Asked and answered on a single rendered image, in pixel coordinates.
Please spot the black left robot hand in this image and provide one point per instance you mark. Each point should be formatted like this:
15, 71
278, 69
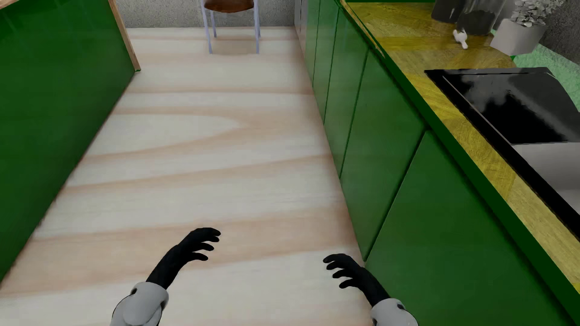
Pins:
190, 250

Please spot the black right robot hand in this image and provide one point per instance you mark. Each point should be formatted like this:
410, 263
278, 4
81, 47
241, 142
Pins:
351, 271

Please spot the green kitchen base cabinets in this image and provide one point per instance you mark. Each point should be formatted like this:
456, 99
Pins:
408, 190

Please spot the green kitchen island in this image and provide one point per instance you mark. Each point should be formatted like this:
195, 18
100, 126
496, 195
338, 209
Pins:
50, 117

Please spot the black induction cooktop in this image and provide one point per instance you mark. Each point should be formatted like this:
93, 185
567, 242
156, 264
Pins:
521, 126

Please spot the brown seat metal stool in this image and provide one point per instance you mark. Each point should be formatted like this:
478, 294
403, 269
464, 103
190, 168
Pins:
231, 22

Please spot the small white figurine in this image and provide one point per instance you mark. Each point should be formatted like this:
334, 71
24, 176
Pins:
461, 38

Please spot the dark glass jar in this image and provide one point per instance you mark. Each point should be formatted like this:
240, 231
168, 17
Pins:
475, 18

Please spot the grey potted plant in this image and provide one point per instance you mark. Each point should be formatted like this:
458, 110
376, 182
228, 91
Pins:
525, 25

